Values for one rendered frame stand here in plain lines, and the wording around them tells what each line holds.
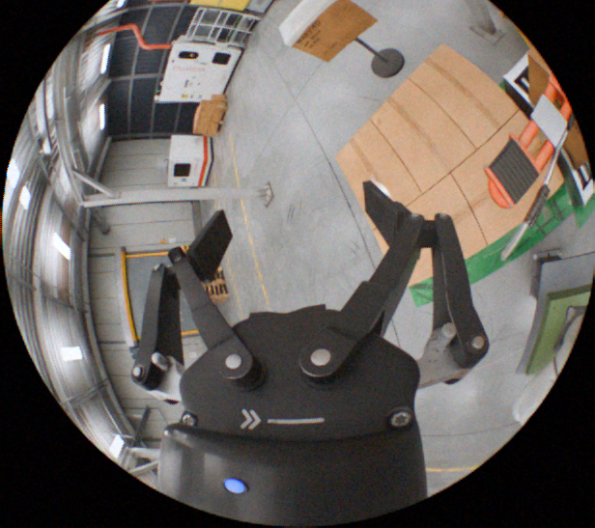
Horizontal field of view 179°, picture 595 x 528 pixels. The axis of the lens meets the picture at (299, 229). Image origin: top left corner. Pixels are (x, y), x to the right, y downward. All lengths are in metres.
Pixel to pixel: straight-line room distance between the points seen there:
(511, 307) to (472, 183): 1.02
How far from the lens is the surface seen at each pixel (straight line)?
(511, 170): 0.33
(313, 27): 1.63
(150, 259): 9.61
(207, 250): 0.16
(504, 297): 1.72
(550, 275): 0.94
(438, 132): 1.19
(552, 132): 0.38
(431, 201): 1.14
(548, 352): 1.01
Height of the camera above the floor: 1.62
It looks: 35 degrees down
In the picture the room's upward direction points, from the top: 94 degrees counter-clockwise
